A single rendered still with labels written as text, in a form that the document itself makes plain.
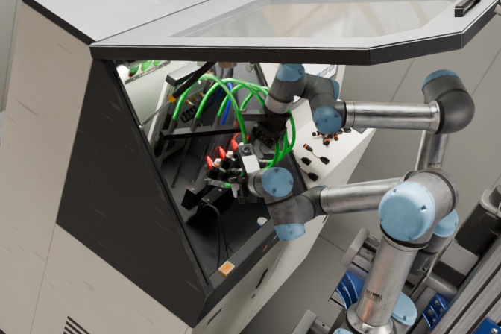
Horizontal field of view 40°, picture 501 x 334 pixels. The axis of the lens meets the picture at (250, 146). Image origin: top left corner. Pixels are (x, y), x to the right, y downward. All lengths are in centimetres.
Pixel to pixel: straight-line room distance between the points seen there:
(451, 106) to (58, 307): 151
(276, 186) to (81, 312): 102
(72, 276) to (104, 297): 14
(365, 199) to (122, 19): 87
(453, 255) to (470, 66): 233
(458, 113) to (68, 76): 111
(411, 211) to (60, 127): 111
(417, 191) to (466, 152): 291
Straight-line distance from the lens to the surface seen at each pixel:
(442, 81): 210
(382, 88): 438
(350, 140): 291
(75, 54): 198
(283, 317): 342
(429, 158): 224
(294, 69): 195
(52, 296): 257
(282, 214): 176
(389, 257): 159
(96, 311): 244
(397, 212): 151
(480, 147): 437
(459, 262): 200
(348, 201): 178
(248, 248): 224
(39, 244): 246
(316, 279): 368
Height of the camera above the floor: 246
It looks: 35 degrees down
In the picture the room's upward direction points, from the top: 23 degrees clockwise
